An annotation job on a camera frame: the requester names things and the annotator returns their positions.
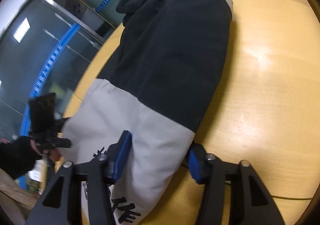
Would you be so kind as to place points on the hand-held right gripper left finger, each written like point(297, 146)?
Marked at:
point(122, 155)

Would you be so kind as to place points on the person's left hand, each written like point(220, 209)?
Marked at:
point(53, 156)

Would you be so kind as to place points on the beige and black jacket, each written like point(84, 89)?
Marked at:
point(162, 65)

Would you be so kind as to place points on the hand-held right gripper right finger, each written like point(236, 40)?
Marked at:
point(195, 165)

